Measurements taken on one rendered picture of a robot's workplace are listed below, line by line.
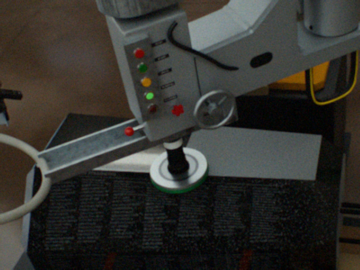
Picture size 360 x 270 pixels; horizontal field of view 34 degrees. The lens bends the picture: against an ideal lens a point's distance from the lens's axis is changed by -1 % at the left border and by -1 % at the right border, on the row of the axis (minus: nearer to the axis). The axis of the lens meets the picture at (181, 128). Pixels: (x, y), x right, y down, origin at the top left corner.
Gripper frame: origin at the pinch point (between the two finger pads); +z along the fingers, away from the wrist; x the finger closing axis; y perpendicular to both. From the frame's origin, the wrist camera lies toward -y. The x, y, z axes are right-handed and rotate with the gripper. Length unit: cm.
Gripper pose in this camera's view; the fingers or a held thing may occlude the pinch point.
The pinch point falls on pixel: (8, 123)
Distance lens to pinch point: 271.1
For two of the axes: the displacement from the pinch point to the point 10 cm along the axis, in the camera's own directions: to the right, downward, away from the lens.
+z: 0.8, 7.7, 6.3
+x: 5.2, 5.1, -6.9
